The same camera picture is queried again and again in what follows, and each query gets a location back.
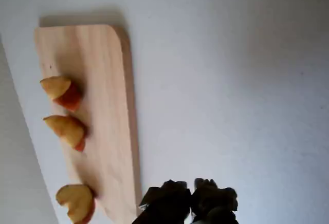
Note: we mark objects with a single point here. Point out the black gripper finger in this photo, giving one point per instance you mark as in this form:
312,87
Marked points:
167,203
213,203

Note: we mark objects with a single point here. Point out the large notched apple slice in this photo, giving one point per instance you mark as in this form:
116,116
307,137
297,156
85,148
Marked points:
77,201

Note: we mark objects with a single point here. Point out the wooden cutting board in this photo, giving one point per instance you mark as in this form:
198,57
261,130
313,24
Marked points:
108,105

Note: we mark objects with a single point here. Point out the brown-cored apple slice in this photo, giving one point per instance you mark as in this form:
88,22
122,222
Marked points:
66,130

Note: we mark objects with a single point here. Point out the small browned apple slice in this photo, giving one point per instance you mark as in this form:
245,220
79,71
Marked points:
57,86

